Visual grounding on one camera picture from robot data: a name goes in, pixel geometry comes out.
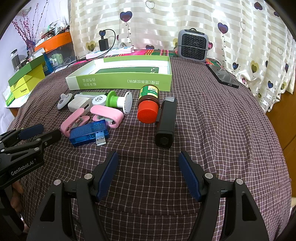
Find colourful plaid cloth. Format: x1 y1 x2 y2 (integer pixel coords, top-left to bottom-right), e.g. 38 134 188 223
105 48 223 68

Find brown jar red lid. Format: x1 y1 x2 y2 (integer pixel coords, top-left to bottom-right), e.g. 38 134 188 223
137 85 159 123

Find purple flower branches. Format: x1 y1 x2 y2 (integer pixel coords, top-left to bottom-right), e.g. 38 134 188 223
12 1 49 53

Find white power strip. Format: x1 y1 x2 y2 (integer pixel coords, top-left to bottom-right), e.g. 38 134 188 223
85 46 134 59

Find grey portable fan heater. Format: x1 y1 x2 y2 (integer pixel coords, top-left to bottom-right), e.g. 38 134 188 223
177 28 209 62

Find pink folding clip front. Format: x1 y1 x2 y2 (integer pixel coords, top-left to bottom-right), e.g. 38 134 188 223
60 108 90 138

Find white wall charger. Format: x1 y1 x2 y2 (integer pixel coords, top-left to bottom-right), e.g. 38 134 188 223
68 96 93 114

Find black power adapter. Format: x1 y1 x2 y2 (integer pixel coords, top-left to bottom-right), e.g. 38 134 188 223
98 38 109 51

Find black power cable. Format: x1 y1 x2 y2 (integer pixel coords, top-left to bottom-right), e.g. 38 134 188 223
53 29 117 72

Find person left hand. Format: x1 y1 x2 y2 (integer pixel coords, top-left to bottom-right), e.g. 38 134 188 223
10 180 30 232

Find white smiley face gadget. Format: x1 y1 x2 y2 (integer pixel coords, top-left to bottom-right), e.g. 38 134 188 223
57 93 73 110

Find black smartphone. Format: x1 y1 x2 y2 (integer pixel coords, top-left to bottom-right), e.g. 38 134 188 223
206 64 239 88

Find heart pattern curtain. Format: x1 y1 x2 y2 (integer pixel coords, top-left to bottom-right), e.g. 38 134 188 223
70 0 295 111

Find black rectangular device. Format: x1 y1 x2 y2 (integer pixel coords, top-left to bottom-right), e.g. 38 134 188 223
154 97 177 149

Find orange lid storage bin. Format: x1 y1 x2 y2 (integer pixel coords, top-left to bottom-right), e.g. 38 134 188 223
35 32 76 72

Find wooden cabinet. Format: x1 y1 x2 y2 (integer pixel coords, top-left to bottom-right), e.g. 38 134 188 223
266 91 296 207

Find green white cardboard box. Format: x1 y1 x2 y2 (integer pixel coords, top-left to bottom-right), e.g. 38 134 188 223
66 55 172 92

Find green white spool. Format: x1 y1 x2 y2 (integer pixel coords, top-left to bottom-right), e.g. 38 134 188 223
106 91 133 114

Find blue usb tester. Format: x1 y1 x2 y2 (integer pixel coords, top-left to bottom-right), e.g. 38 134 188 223
69 120 109 147

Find green yellow box stack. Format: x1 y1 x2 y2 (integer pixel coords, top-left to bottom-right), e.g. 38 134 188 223
3 55 45 108

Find silver metal lighter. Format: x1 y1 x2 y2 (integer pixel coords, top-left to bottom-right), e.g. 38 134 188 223
74 92 107 98

